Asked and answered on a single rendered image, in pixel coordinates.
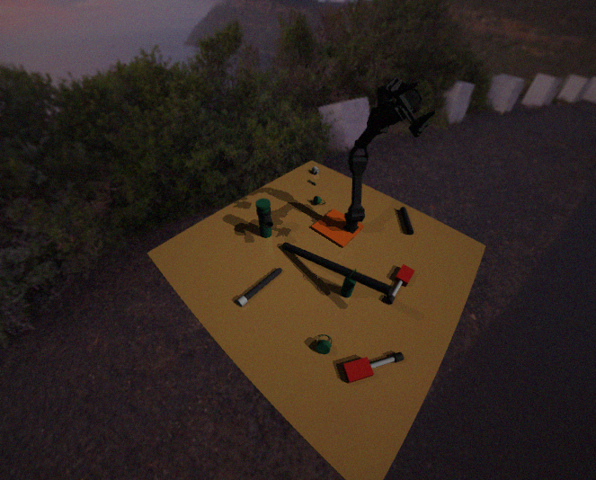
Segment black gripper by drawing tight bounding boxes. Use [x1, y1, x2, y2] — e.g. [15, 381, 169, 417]
[383, 77, 436, 138]

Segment dark metal rail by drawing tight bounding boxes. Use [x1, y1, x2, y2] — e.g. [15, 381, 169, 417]
[282, 243, 394, 296]

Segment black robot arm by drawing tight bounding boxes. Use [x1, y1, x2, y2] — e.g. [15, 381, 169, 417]
[343, 85, 423, 234]

